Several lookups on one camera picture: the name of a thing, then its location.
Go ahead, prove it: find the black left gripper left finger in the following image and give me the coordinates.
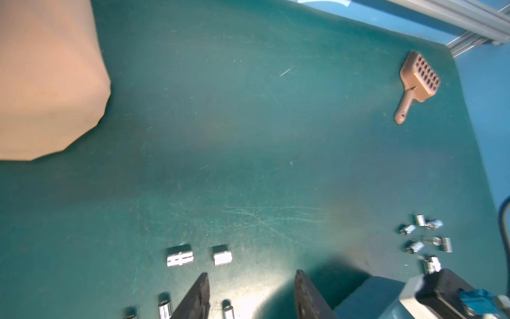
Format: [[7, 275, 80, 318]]
[[171, 272, 211, 319]]

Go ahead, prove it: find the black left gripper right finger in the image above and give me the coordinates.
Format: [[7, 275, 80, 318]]
[[294, 270, 337, 319]]

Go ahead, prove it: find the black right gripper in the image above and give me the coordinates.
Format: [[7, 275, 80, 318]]
[[414, 268, 510, 319]]

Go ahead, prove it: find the teal plastic storage box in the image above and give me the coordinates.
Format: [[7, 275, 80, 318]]
[[333, 276, 413, 318]]

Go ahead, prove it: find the brown grid brush tool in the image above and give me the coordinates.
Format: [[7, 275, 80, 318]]
[[394, 51, 441, 125]]

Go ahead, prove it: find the terracotta ribbed flower pot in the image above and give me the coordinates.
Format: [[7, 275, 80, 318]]
[[1, 1, 111, 161]]

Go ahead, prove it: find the aluminium right corner post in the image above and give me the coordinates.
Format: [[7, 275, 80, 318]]
[[446, 31, 501, 58]]

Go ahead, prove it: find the aluminium back frame rail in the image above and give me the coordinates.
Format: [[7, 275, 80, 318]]
[[390, 0, 509, 43]]

